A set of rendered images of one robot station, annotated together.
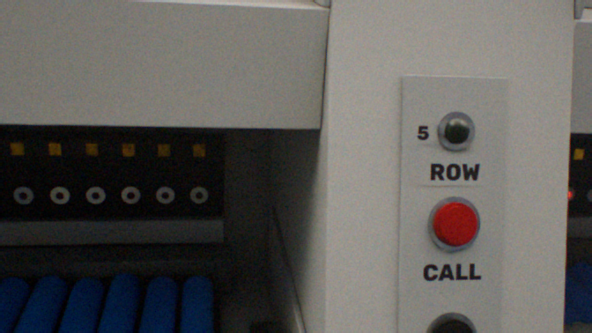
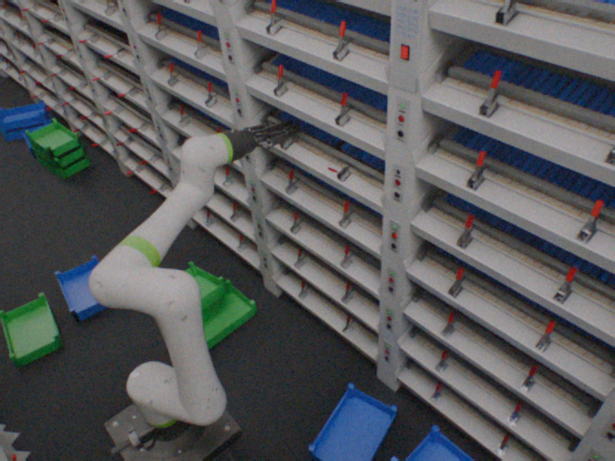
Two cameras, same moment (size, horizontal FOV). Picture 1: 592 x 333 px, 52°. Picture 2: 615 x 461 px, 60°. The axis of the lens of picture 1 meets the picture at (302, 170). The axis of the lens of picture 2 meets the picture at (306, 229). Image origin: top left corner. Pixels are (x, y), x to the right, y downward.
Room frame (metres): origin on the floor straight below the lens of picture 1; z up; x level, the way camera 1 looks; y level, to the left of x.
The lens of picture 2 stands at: (-0.57, -0.89, 1.88)
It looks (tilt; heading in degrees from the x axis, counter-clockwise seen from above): 42 degrees down; 59
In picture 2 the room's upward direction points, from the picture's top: 5 degrees counter-clockwise
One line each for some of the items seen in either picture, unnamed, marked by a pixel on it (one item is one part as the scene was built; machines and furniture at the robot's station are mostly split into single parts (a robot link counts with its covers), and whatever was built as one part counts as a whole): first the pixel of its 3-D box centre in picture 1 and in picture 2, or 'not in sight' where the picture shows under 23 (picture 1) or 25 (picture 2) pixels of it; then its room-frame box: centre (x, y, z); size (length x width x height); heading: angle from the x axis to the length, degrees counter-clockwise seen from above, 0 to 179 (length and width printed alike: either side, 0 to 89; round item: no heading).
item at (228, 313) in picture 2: not in sight; (216, 315); (-0.17, 0.64, 0.04); 0.30 x 0.20 x 0.08; 9
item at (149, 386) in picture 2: not in sight; (159, 394); (-0.54, 0.10, 0.50); 0.16 x 0.13 x 0.19; 128
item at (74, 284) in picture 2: not in sight; (86, 287); (-0.60, 1.18, 0.04); 0.30 x 0.20 x 0.08; 89
